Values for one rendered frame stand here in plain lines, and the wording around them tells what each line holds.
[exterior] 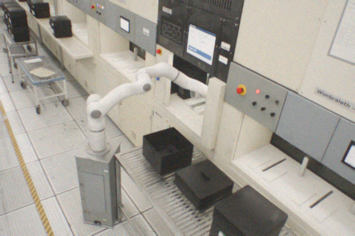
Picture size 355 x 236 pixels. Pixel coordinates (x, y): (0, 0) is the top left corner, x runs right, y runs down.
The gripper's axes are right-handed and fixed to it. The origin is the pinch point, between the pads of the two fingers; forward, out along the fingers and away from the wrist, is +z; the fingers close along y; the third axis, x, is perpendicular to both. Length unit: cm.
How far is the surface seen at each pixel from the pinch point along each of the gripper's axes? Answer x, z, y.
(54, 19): -14, -68, -290
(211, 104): 3.1, -32.5, 23.7
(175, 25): 42, -31, -33
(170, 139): -38, -47, -1
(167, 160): -31, -67, 27
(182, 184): -37, -66, 46
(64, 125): -120, -93, -179
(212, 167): -34, -41, 44
